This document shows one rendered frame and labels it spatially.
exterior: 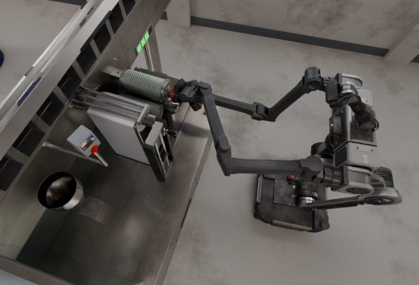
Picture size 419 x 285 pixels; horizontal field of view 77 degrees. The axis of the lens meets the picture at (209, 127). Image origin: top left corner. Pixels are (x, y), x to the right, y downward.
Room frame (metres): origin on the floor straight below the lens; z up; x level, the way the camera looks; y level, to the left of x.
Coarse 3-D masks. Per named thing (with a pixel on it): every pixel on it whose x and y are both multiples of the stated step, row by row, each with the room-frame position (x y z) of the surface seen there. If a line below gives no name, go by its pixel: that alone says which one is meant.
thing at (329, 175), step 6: (324, 168) 0.40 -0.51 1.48; (330, 168) 0.41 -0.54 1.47; (336, 168) 0.41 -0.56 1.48; (342, 168) 0.40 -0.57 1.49; (324, 174) 0.38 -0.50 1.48; (330, 174) 0.38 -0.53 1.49; (336, 174) 0.38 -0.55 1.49; (342, 174) 0.38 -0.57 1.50; (324, 180) 0.35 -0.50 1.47; (330, 180) 0.35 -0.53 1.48; (336, 180) 0.35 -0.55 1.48; (342, 180) 0.35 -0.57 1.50; (330, 186) 0.34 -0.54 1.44; (336, 186) 0.34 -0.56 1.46; (342, 186) 0.33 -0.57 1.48
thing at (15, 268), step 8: (0, 256) -0.04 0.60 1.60; (0, 264) -0.06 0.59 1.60; (8, 264) -0.06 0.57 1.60; (16, 264) -0.05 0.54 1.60; (24, 264) -0.05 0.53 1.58; (8, 272) -0.08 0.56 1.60; (16, 272) -0.07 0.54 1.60; (24, 272) -0.07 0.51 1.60; (32, 272) -0.07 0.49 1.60; (40, 272) -0.07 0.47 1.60; (32, 280) -0.09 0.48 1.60; (40, 280) -0.09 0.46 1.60; (48, 280) -0.09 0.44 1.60; (56, 280) -0.08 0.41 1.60; (64, 280) -0.08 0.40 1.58; (136, 280) -0.11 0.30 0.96
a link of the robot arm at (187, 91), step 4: (200, 84) 0.81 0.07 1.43; (204, 84) 0.82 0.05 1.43; (184, 88) 0.79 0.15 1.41; (188, 88) 0.79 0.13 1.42; (196, 88) 0.80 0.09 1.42; (204, 88) 0.79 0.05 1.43; (184, 92) 0.75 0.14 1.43; (188, 92) 0.76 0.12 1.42; (192, 92) 0.77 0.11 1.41; (196, 92) 0.78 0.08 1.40; (180, 96) 0.75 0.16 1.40; (184, 96) 0.74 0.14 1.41; (188, 96) 0.74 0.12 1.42; (192, 96) 0.74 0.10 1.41; (184, 100) 0.74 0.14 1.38; (188, 100) 0.73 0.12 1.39
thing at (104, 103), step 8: (80, 88) 0.70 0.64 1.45; (88, 96) 0.66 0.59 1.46; (96, 96) 0.67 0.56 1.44; (104, 96) 0.67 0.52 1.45; (112, 96) 0.67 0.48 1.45; (88, 104) 0.61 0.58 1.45; (96, 104) 0.63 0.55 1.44; (104, 104) 0.63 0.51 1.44; (112, 104) 0.63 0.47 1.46; (120, 104) 0.64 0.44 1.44; (128, 104) 0.65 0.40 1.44; (136, 104) 0.64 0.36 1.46; (104, 112) 0.59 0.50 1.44; (112, 112) 0.58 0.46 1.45; (120, 112) 0.59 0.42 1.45; (128, 112) 0.60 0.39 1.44; (136, 112) 0.60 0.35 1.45; (144, 112) 0.60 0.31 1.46; (136, 120) 0.56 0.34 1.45
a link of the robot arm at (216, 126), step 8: (200, 88) 0.79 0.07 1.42; (208, 88) 0.80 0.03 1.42; (200, 96) 0.78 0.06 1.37; (208, 96) 0.74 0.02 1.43; (208, 104) 0.70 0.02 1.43; (208, 112) 0.65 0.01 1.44; (216, 112) 0.65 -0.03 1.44; (208, 120) 0.61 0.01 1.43; (216, 120) 0.60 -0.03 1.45; (216, 128) 0.55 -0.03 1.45; (216, 136) 0.51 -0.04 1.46; (224, 136) 0.50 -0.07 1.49; (216, 144) 0.48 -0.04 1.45; (224, 144) 0.46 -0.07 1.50; (216, 152) 0.46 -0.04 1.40
